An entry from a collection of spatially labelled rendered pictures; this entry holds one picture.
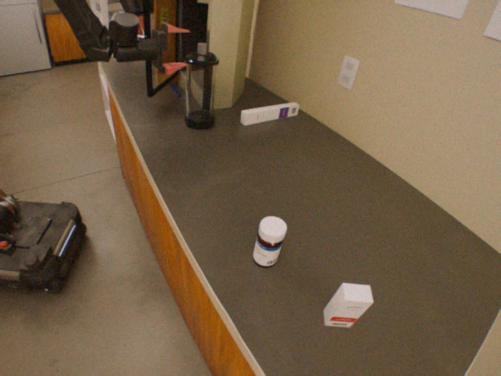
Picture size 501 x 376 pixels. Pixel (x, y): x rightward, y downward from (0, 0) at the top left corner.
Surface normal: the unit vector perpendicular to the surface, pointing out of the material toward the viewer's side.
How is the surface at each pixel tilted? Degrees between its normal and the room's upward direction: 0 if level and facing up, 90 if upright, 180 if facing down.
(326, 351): 0
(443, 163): 90
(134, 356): 0
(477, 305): 0
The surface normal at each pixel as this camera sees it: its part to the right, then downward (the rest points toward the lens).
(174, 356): 0.12, -0.77
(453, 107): -0.84, 0.26
